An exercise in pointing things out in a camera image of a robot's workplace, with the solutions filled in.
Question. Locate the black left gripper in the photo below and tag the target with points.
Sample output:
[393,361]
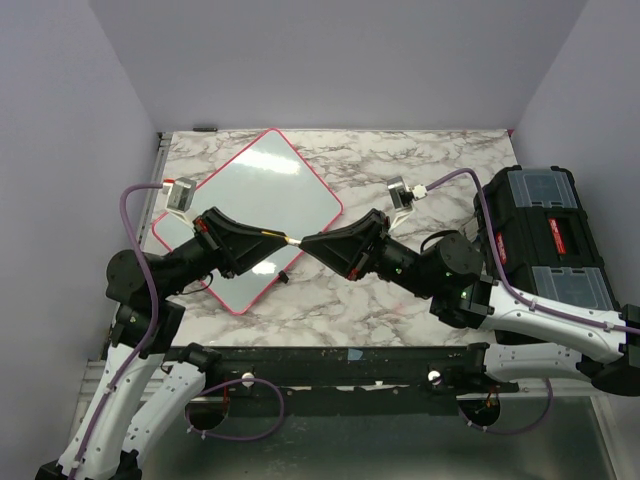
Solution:
[235,245]

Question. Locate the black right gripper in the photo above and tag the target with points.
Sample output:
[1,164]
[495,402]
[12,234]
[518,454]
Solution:
[338,249]

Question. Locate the white marker pen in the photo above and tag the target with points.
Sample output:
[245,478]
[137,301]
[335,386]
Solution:
[289,240]

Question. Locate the pink framed whiteboard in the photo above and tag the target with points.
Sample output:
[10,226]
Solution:
[267,184]

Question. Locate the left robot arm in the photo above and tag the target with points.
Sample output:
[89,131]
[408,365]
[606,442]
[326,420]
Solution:
[119,430]

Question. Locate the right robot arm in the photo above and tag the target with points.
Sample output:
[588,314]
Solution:
[585,344]

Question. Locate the black toolbox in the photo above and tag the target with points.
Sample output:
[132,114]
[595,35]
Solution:
[541,238]

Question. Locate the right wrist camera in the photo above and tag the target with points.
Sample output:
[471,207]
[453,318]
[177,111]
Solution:
[403,198]

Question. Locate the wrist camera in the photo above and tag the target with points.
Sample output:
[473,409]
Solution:
[403,198]
[180,193]

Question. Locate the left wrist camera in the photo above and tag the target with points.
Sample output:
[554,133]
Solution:
[180,193]

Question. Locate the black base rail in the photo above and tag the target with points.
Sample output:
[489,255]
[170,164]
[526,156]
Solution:
[348,381]

